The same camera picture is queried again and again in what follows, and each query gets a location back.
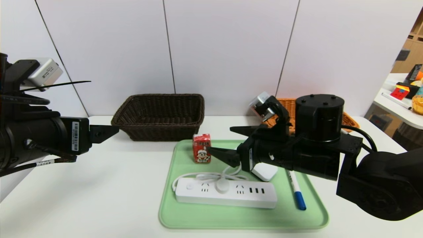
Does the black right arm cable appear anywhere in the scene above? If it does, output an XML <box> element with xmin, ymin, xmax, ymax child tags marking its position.
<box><xmin>342</xmin><ymin>125</ymin><xmax>378</xmax><ymax>153</ymax></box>

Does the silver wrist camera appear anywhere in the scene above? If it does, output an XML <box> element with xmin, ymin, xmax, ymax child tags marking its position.
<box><xmin>249</xmin><ymin>92</ymin><xmax>276</xmax><ymax>121</ymax></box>
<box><xmin>28</xmin><ymin>58</ymin><xmax>64</xmax><ymax>91</ymax></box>

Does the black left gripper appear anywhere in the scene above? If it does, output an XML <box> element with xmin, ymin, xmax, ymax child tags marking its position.
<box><xmin>19</xmin><ymin>116</ymin><xmax>119</xmax><ymax>164</ymax></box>

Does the red milk drink carton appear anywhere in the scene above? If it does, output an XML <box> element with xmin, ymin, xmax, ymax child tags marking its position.
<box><xmin>192</xmin><ymin>134</ymin><xmax>212</xmax><ymax>164</ymax></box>

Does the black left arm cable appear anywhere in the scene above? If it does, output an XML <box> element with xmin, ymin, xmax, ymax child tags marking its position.
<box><xmin>0</xmin><ymin>155</ymin><xmax>78</xmax><ymax>177</ymax></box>

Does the white marker with blue cap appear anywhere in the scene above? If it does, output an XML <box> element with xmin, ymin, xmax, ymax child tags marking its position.
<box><xmin>287</xmin><ymin>170</ymin><xmax>307</xmax><ymax>211</ymax></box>

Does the wooden shelf unit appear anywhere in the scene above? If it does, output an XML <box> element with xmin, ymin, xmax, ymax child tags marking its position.
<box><xmin>391</xmin><ymin>3</ymin><xmax>423</xmax><ymax>74</ymax></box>

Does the light green plastic tray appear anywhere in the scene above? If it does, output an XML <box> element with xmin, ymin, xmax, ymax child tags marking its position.
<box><xmin>159</xmin><ymin>139</ymin><xmax>329</xmax><ymax>229</ymax></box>

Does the colourful puzzle cube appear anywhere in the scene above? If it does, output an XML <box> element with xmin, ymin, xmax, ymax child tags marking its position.
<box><xmin>390</xmin><ymin>85</ymin><xmax>410</xmax><ymax>100</ymax></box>

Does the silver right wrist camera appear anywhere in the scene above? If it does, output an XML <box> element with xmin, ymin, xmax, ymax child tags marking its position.
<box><xmin>249</xmin><ymin>92</ymin><xmax>276</xmax><ymax>121</ymax></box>

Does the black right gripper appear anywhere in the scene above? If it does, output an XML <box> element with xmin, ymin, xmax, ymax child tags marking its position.
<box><xmin>207</xmin><ymin>124</ymin><xmax>301</xmax><ymax>173</ymax></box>

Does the white power strip with cord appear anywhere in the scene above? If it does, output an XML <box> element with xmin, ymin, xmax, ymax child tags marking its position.
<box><xmin>172</xmin><ymin>165</ymin><xmax>277</xmax><ymax>209</ymax></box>

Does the yellow round object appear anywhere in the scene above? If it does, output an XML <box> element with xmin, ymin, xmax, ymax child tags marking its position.
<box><xmin>411</xmin><ymin>95</ymin><xmax>423</xmax><ymax>115</ymax></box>

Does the white oval plastic case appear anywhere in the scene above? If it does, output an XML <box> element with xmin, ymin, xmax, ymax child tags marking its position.
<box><xmin>252</xmin><ymin>162</ymin><xmax>278</xmax><ymax>182</ymax></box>

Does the black storage box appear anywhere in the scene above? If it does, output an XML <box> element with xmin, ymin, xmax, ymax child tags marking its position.
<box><xmin>396</xmin><ymin>82</ymin><xmax>421</xmax><ymax>99</ymax></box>

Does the orange wicker basket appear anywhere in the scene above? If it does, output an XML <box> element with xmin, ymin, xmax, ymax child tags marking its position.
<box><xmin>263</xmin><ymin>98</ymin><xmax>360</xmax><ymax>133</ymax></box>

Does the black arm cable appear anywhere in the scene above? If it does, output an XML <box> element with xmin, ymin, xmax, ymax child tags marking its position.
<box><xmin>342</xmin><ymin>125</ymin><xmax>378</xmax><ymax>153</ymax></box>
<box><xmin>0</xmin><ymin>155</ymin><xmax>78</xmax><ymax>177</ymax></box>

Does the white pen with black cap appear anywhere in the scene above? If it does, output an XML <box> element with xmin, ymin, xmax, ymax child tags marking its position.
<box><xmin>381</xmin><ymin>93</ymin><xmax>411</xmax><ymax>110</ymax></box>

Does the white side table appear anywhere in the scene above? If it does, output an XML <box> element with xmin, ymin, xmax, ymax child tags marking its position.
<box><xmin>373</xmin><ymin>73</ymin><xmax>423</xmax><ymax>130</ymax></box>

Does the dark brown wicker basket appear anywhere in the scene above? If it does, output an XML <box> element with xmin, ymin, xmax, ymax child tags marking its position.
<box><xmin>111</xmin><ymin>94</ymin><xmax>205</xmax><ymax>142</ymax></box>

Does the dark remote control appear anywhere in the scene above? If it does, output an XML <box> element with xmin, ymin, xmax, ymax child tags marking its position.
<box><xmin>407</xmin><ymin>64</ymin><xmax>422</xmax><ymax>82</ymax></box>

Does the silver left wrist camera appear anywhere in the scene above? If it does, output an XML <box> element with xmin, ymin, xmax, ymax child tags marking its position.
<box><xmin>28</xmin><ymin>58</ymin><xmax>64</xmax><ymax>91</ymax></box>

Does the thin black cable tie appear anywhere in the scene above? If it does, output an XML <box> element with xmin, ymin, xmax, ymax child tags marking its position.
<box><xmin>20</xmin><ymin>80</ymin><xmax>91</xmax><ymax>92</ymax></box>

